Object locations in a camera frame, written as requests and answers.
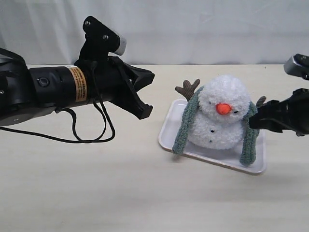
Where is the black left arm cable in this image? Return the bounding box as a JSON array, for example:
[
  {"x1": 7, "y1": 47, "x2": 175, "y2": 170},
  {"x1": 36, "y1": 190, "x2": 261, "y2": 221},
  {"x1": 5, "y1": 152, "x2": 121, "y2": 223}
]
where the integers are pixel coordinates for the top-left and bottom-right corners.
[{"x1": 0, "y1": 61, "x2": 116, "y2": 144}]

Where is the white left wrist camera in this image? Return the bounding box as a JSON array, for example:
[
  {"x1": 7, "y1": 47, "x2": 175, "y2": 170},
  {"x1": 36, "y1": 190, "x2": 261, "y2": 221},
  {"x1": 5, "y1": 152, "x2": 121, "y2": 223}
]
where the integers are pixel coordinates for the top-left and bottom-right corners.
[{"x1": 78, "y1": 16, "x2": 126, "y2": 61}]

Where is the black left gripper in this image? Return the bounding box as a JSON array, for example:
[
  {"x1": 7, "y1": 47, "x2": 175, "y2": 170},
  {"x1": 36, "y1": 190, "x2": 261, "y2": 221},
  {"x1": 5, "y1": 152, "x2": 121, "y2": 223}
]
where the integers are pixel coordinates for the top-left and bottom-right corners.
[{"x1": 85, "y1": 56, "x2": 155, "y2": 120}]

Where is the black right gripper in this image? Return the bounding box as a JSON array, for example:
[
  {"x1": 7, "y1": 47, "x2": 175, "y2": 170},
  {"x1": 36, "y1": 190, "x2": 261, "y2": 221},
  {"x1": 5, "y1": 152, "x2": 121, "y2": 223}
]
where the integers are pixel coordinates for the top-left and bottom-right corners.
[{"x1": 249, "y1": 88, "x2": 309, "y2": 137}]

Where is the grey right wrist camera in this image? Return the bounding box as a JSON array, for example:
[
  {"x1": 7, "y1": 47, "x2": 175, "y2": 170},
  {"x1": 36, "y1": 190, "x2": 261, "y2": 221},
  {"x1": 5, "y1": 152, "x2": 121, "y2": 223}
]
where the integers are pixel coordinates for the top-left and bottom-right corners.
[{"x1": 283, "y1": 53, "x2": 309, "y2": 80}]

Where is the white background curtain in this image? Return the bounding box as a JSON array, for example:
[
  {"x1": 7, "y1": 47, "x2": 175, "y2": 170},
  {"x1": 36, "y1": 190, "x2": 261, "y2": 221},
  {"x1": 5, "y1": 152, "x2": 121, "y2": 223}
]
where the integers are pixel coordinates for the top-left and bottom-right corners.
[{"x1": 0, "y1": 0, "x2": 309, "y2": 65}]

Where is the green knitted scarf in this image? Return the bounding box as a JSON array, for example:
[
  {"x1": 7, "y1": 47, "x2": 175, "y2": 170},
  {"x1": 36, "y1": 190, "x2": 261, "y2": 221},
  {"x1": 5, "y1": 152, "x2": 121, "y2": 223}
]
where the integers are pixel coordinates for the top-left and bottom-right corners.
[{"x1": 172, "y1": 86, "x2": 259, "y2": 166}]

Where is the white plush snowman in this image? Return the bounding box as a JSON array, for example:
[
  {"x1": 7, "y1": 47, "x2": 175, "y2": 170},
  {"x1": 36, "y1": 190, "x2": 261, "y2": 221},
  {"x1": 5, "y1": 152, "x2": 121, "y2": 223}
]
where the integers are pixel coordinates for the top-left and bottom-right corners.
[{"x1": 172, "y1": 75, "x2": 266, "y2": 154}]

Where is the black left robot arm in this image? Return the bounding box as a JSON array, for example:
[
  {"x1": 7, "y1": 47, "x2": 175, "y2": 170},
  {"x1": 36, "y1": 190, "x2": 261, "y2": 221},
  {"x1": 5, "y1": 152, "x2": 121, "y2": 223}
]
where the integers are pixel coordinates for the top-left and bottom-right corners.
[{"x1": 0, "y1": 49, "x2": 155, "y2": 126}]

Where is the white rectangular plastic tray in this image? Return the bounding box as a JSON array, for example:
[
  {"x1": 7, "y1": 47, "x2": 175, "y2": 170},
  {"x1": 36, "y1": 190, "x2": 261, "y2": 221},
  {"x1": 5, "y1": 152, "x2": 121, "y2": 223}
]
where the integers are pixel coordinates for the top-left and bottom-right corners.
[{"x1": 158, "y1": 99, "x2": 267, "y2": 175}]

